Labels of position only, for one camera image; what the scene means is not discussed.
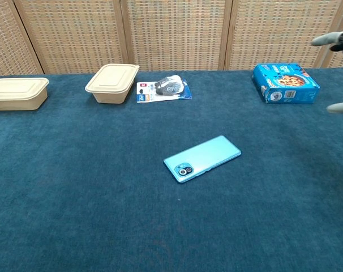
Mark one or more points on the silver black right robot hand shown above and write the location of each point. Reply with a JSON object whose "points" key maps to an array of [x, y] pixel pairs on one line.
{"points": [[342, 41]]}

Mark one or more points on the slim rectangular smartphone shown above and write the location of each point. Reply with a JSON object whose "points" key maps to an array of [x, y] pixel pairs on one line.
{"points": [[202, 158]]}

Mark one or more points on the blue cookie box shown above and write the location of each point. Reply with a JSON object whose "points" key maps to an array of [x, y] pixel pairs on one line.
{"points": [[287, 82]]}

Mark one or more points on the correction tape blister pack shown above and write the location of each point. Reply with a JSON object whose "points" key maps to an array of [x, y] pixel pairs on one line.
{"points": [[166, 88]]}

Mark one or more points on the beige lidded food box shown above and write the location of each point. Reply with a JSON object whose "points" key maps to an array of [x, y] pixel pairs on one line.
{"points": [[17, 93], [112, 82]]}

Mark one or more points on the dark blue table cloth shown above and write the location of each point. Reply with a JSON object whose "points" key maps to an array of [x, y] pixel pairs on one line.
{"points": [[103, 198]]}

